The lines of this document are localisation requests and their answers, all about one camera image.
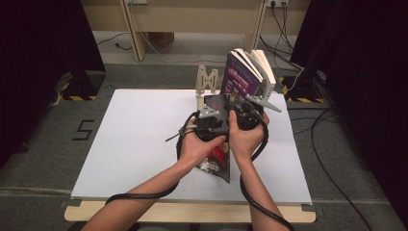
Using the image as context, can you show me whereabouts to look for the black floor cables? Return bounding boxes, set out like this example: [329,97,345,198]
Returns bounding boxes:
[287,107,374,231]

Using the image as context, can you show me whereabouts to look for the thin white cable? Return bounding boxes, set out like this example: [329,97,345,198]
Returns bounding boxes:
[138,30,304,92]

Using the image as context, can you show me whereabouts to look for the white book with colourful cover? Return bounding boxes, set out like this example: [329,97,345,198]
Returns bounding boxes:
[249,48,277,100]

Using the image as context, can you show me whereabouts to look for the person's right hand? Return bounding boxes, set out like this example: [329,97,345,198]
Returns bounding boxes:
[227,110,270,164]

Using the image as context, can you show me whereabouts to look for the white table sheet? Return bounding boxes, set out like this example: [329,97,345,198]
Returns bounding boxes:
[70,89,313,206]

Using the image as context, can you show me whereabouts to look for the black cables from wall socket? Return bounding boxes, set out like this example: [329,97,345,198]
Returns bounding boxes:
[259,0,304,72]

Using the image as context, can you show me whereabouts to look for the black curtain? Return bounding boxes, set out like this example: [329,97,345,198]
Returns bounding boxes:
[0,0,107,169]
[290,0,408,220]

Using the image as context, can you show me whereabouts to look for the beige wooden desk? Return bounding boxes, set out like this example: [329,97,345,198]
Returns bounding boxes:
[80,0,312,64]

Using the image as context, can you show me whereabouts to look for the beige expandable book rack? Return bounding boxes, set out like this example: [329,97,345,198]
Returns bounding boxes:
[194,64,226,112]

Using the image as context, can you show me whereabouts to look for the purple book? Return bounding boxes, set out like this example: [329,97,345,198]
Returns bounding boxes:
[220,48,264,104]

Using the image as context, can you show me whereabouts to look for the black stand base striped tape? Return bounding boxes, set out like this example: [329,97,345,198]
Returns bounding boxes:
[278,68,332,104]
[59,69,107,102]

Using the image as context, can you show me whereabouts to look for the black cable with plug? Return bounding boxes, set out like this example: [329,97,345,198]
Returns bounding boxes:
[95,31,133,52]

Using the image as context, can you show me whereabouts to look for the black book with red print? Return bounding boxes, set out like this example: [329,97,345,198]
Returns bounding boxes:
[195,92,241,185]

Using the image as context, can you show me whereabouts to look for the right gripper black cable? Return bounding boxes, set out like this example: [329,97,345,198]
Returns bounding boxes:
[239,115,294,231]

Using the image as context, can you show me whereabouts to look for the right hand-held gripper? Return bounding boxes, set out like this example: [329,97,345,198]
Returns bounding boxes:
[231,94,283,132]

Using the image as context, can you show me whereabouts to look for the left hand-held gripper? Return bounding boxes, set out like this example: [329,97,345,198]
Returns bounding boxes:
[193,105,231,142]

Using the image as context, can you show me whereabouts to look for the person's left hand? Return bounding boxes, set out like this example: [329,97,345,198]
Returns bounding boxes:
[177,116,227,170]

